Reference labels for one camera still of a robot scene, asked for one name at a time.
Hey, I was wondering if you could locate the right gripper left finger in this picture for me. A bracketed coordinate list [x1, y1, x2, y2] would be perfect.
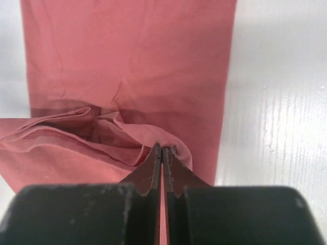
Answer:
[1, 144, 161, 244]

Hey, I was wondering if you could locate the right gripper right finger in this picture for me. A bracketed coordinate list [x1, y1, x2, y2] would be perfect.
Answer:
[162, 148, 324, 244]

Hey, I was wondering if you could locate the pink t shirt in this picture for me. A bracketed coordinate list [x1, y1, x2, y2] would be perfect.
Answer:
[1, 1, 237, 244]

